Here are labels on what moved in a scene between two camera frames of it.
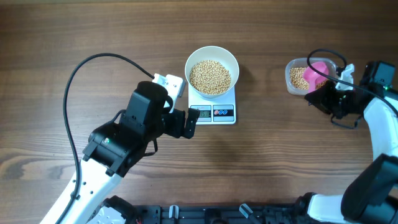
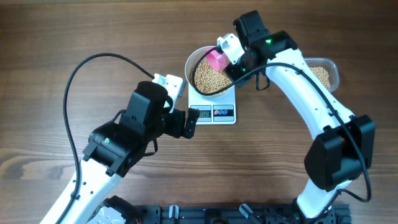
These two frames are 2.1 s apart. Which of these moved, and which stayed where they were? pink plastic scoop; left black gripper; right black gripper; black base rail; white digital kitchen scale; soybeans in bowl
Moved: right black gripper; pink plastic scoop
Stayed: left black gripper; soybeans in bowl; black base rail; white digital kitchen scale
